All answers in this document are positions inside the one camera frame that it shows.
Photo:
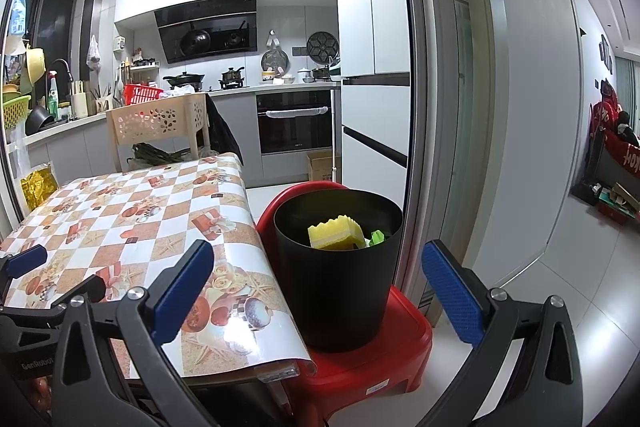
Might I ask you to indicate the green leeks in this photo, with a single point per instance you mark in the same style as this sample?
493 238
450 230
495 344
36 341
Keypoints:
160 154

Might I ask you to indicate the round moulded baking pan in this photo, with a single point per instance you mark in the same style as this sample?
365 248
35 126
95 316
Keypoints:
321 47

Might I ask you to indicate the hanging clear plastic bag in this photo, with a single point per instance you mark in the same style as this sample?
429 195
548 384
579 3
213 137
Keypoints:
93 54

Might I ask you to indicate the green spray bottle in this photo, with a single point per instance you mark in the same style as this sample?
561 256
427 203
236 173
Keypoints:
53 99

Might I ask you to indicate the black range hood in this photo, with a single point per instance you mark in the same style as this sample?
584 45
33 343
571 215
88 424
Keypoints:
205 32

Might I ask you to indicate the green plastic basket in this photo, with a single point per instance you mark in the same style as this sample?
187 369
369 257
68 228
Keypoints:
15 112

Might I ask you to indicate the red plastic basket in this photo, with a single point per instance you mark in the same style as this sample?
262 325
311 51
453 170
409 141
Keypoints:
142 94

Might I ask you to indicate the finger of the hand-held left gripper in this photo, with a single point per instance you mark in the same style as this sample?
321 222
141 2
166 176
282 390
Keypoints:
90 289
25 262

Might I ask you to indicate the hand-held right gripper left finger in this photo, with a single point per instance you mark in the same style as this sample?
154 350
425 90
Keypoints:
182 292

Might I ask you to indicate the black wok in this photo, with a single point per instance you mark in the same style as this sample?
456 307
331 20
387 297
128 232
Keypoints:
184 80

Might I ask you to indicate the black cooking pot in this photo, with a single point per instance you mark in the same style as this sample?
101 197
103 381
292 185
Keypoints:
231 78

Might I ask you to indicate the black round pan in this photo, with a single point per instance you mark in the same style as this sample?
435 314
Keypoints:
40 121

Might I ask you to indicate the yellow green sponge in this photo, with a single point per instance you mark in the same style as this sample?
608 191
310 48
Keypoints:
335 234

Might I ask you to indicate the white refrigerator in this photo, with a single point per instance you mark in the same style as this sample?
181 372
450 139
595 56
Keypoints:
370 32

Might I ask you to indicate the black faucet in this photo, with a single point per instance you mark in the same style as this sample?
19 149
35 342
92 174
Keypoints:
62 67

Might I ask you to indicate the cardboard box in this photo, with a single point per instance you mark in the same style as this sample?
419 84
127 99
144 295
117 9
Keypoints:
320 167

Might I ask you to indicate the black built-in oven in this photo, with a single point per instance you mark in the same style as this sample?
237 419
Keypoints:
292 122

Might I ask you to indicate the black trash bin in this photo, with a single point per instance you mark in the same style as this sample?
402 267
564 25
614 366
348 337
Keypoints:
340 297

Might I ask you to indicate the red hanging decoration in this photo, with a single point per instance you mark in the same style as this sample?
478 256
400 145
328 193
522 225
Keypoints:
617 127

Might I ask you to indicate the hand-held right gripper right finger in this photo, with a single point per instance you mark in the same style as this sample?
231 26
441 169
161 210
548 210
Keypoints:
450 297

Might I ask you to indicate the round patterned plate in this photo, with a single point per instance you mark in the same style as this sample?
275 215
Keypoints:
275 62

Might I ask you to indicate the green plastic bag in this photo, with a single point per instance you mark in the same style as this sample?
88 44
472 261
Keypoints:
377 238

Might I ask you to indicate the beige plastic chair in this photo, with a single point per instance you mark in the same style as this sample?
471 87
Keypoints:
155 119

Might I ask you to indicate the gold foil bag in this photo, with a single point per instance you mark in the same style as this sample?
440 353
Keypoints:
39 184

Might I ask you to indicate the dark cloth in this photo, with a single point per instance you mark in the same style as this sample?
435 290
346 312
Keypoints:
225 132

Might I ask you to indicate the beige knife block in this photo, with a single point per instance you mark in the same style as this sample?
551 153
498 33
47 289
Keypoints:
79 102

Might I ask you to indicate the red plastic stool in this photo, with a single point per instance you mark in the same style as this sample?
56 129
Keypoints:
380 367

